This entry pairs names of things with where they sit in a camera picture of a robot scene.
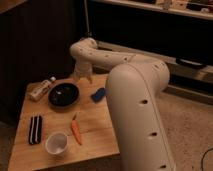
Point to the orange carrot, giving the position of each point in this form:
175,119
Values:
75,130

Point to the white plastic cup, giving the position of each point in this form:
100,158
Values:
56,143

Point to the wooden table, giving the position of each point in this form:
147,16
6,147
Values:
98,139

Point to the wooden beam furniture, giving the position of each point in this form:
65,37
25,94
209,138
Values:
205,75

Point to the white plastic bottle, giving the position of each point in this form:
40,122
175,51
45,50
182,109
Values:
41,89

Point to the upper shelf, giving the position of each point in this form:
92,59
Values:
146,6

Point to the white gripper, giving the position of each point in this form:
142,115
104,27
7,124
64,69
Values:
83,68

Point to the black ceramic bowl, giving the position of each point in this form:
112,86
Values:
63,95

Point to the black handle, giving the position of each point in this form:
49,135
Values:
192,65

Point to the metal pole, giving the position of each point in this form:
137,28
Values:
88,32

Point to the blue sponge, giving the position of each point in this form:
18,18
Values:
98,95

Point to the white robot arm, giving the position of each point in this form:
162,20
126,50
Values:
131,87

